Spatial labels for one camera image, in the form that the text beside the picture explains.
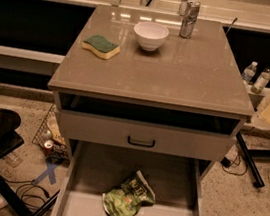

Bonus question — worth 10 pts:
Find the open grey middle drawer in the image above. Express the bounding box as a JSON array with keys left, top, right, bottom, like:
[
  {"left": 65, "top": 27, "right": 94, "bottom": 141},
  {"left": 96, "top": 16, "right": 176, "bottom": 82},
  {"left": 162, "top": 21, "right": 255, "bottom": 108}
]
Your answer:
[{"left": 51, "top": 141, "right": 202, "bottom": 216}]

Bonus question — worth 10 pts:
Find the black floor cable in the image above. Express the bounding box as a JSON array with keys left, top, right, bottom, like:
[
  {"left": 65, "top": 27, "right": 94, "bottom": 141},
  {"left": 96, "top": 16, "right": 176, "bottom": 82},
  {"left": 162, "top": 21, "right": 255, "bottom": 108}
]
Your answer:
[{"left": 1, "top": 176, "right": 54, "bottom": 213}]

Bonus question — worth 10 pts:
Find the clear water bottle white cap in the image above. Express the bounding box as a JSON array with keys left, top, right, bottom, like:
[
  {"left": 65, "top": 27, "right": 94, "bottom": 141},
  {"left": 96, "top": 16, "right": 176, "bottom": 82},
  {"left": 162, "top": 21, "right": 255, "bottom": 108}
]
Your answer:
[{"left": 241, "top": 61, "right": 258, "bottom": 84}]

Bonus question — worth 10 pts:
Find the white ceramic bowl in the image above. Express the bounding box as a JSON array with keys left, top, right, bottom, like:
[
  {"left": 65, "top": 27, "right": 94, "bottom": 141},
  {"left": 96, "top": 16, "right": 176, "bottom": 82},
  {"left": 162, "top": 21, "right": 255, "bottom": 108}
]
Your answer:
[{"left": 133, "top": 21, "right": 169, "bottom": 52}]

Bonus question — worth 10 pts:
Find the silver beverage can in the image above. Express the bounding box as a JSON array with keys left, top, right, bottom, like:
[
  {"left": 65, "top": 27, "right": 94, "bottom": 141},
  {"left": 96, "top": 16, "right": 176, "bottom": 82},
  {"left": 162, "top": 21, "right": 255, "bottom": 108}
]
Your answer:
[{"left": 179, "top": 0, "right": 201, "bottom": 38}]

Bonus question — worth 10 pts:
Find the green jalapeno chip bag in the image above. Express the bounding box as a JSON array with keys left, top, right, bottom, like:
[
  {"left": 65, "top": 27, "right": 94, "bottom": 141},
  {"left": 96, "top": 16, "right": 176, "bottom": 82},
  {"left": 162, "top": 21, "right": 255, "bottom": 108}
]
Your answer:
[{"left": 102, "top": 170, "right": 156, "bottom": 216}]

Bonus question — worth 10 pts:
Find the green and yellow sponge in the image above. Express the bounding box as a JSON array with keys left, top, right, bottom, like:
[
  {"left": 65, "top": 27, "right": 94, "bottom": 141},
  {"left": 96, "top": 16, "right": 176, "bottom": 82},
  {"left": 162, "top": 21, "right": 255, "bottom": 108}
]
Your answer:
[{"left": 82, "top": 34, "right": 121, "bottom": 60}]

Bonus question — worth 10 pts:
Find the black power adapter cable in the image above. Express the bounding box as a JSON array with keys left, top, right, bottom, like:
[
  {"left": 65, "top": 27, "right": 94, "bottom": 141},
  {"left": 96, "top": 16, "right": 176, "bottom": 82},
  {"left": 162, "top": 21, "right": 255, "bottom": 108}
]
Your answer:
[{"left": 218, "top": 149, "right": 251, "bottom": 178}]

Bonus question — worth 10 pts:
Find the black table leg bar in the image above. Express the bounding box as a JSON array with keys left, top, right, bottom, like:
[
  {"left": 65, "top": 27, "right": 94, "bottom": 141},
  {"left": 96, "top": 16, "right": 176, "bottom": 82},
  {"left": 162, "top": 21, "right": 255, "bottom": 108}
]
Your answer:
[{"left": 236, "top": 133, "right": 265, "bottom": 189}]

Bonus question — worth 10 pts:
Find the grey cabinet with counter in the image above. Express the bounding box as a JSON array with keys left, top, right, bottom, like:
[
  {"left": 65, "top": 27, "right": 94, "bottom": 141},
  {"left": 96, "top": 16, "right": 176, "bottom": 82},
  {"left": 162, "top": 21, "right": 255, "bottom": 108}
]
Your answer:
[{"left": 37, "top": 0, "right": 268, "bottom": 185}]

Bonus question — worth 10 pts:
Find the closed drawer with black handle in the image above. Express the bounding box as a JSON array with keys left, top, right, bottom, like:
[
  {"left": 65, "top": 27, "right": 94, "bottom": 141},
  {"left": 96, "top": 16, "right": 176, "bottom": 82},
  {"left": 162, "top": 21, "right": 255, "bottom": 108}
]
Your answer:
[{"left": 56, "top": 110, "right": 235, "bottom": 162}]

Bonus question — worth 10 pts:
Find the clear bottle dark cap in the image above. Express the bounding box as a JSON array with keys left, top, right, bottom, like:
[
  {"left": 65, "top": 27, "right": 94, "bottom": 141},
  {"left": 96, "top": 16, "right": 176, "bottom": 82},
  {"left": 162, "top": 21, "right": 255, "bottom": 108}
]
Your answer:
[{"left": 250, "top": 65, "right": 270, "bottom": 94}]

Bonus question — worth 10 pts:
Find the wire basket with cans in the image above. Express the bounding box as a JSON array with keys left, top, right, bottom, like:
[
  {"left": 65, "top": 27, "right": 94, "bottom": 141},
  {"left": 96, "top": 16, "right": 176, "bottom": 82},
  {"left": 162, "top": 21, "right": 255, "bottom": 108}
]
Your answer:
[{"left": 32, "top": 105, "right": 69, "bottom": 160}]

